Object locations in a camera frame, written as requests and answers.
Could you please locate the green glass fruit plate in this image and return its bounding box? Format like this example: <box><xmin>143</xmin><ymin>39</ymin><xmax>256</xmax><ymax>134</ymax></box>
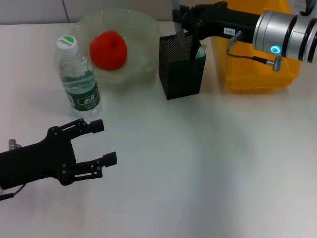
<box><xmin>70</xmin><ymin>8</ymin><xmax>161</xmax><ymax>87</ymax></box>

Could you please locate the right wrist grey cable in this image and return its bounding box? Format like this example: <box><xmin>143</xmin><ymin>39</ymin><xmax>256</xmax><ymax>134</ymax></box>
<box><xmin>226</xmin><ymin>30</ymin><xmax>283</xmax><ymax>73</ymax></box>

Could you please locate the green label water bottle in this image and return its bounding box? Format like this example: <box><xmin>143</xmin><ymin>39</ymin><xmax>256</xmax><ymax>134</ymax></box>
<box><xmin>55</xmin><ymin>35</ymin><xmax>103</xmax><ymax>118</ymax></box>

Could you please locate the grey marker pen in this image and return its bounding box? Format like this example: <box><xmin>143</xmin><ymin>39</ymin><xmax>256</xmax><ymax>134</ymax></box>
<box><xmin>172</xmin><ymin>0</ymin><xmax>187</xmax><ymax>50</ymax></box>

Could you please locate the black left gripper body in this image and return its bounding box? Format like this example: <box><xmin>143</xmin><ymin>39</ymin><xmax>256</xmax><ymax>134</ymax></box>
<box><xmin>0</xmin><ymin>125</ymin><xmax>78</xmax><ymax>189</ymax></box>

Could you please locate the green utility knife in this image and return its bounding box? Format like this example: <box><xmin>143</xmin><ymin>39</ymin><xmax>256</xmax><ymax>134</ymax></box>
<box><xmin>195</xmin><ymin>44</ymin><xmax>208</xmax><ymax>60</ymax></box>

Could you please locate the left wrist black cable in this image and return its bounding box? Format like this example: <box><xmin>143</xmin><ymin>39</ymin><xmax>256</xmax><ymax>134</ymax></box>
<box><xmin>0</xmin><ymin>183</ymin><xmax>26</xmax><ymax>202</ymax></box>

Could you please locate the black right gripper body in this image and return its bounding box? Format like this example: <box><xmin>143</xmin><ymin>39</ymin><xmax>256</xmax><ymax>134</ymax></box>
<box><xmin>183</xmin><ymin>1</ymin><xmax>261</xmax><ymax>43</ymax></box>

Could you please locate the yellow plastic bin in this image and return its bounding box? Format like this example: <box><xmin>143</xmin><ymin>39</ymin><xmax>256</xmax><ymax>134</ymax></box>
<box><xmin>213</xmin><ymin>0</ymin><xmax>302</xmax><ymax>95</ymax></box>

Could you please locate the black mesh pen holder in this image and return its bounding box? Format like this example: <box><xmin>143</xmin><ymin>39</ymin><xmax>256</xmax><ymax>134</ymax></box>
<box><xmin>158</xmin><ymin>31</ymin><xmax>207</xmax><ymax>100</ymax></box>

